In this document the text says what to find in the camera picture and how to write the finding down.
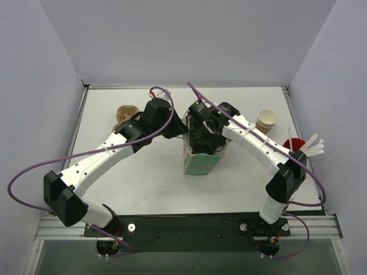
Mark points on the green paper takeout bag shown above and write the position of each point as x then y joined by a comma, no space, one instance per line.
200,164

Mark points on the brown pulp cup carrier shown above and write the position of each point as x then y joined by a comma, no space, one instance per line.
123,113

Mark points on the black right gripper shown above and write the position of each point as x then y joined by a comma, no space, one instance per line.
203,138

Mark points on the white wrapped straws bundle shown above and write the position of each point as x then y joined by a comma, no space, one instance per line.
310,149

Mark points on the red cylindrical straw holder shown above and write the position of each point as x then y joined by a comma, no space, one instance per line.
297,144

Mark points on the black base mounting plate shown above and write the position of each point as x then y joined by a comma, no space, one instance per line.
218,232

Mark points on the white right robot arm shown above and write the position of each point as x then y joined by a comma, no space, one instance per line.
287,168

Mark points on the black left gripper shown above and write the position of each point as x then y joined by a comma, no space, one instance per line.
174,126

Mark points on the aluminium front rail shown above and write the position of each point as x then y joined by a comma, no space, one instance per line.
320,227

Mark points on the stack of brown paper cups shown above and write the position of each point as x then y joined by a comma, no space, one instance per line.
266,120

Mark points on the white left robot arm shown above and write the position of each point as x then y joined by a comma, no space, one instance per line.
63,191

